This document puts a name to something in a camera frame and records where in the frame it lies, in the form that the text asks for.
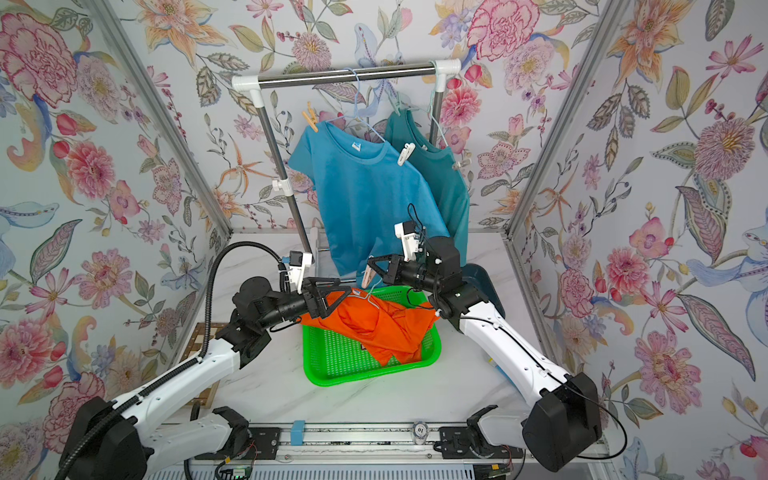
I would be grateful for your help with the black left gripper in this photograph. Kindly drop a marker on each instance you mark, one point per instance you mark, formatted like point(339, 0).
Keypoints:
point(317, 303)

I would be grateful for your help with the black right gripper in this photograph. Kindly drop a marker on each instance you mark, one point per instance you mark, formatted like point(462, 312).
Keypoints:
point(405, 270)

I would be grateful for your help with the pale pink clothespin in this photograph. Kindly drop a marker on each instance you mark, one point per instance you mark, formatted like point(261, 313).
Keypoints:
point(367, 277)

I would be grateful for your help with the blue garment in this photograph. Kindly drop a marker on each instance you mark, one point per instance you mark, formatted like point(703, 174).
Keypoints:
point(362, 194)

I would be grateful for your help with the orange garment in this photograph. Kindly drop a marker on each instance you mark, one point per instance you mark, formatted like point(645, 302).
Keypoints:
point(395, 331)

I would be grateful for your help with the teal embroidered t-shirt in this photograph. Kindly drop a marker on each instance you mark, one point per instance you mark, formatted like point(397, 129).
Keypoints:
point(436, 166)

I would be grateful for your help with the light blue wire hanger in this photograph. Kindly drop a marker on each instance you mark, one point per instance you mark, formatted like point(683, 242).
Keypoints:
point(350, 91)

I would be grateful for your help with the beige yellow clothespin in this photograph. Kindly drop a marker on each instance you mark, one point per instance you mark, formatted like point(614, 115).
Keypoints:
point(310, 116)

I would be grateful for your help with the mint green clothespin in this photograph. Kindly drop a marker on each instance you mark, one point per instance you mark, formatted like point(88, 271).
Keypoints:
point(396, 104)

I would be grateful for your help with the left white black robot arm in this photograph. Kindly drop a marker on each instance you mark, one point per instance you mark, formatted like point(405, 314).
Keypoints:
point(123, 438)

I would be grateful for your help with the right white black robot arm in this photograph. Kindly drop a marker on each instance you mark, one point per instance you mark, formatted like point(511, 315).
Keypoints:
point(563, 416)

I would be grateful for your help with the bright green plastic tray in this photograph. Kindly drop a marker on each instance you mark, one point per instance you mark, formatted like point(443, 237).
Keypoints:
point(332, 359)

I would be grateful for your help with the dark teal clothespin bin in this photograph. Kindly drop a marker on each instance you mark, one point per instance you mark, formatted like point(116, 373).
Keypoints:
point(477, 276)

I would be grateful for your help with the wooden chessboard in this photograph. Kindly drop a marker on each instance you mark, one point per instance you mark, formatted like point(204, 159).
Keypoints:
point(210, 373)

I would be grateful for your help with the metal clothes rack white joints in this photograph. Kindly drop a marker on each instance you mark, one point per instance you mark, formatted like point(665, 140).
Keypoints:
point(254, 88)

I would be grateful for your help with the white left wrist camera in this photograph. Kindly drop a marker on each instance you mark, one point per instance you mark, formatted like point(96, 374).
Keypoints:
point(297, 264)

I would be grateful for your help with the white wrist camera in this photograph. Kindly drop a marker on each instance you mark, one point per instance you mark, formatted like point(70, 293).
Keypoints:
point(408, 233)
point(297, 264)

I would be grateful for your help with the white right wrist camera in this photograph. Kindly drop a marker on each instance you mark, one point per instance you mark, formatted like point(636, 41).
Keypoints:
point(408, 233)

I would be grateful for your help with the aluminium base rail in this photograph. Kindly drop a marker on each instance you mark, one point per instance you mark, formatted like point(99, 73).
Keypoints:
point(410, 450)

